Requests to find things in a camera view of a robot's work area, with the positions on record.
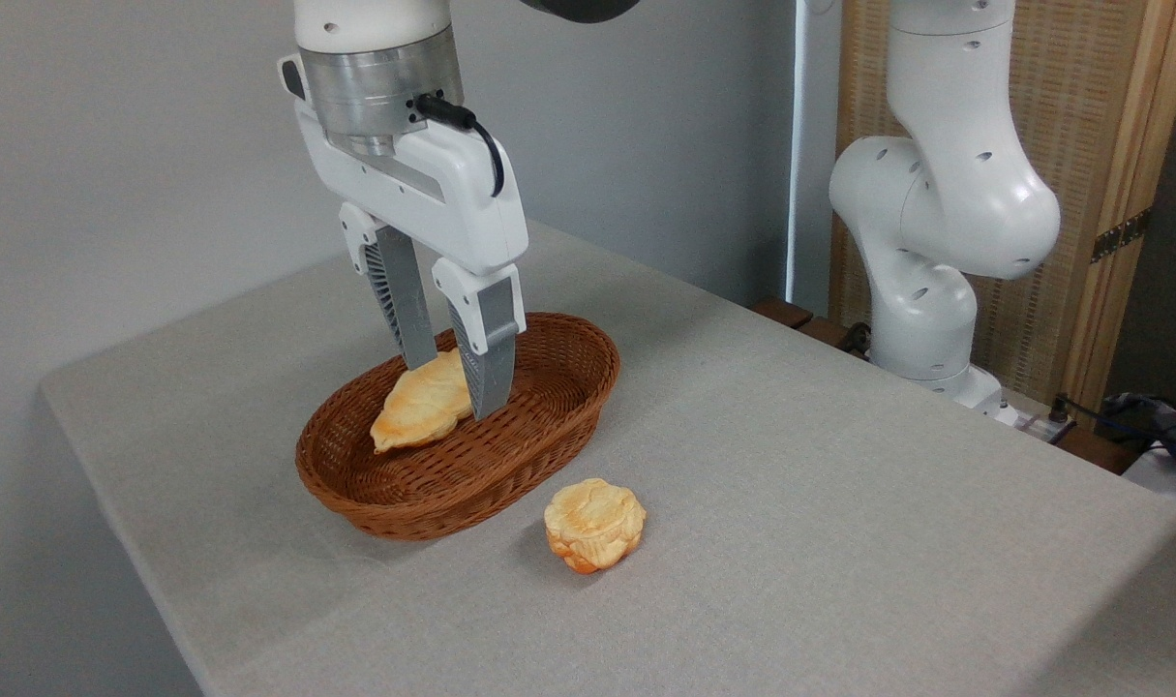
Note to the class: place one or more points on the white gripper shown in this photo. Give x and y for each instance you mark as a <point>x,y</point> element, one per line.
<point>452,203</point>

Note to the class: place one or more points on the golden croissant bread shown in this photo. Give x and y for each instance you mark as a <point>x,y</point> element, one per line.
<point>418,407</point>

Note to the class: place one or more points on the black clamp at robot base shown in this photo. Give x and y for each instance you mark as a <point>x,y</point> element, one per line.
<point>855,339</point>

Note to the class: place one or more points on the round golden bread bun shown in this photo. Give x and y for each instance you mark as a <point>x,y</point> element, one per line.
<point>595,523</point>

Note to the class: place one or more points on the brown oval wicker basket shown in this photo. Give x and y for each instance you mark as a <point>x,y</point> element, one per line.
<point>549,407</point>

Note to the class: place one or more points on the grey tablecloth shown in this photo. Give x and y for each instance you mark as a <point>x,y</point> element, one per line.
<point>839,532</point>

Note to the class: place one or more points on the white power strip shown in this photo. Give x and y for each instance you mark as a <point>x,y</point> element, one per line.
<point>1028,422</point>

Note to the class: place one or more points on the wooden rattan folding screen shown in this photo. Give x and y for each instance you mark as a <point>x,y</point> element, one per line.
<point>1081,97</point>

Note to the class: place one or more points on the dark metal screen hinge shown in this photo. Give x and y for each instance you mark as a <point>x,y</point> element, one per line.
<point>1120,235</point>

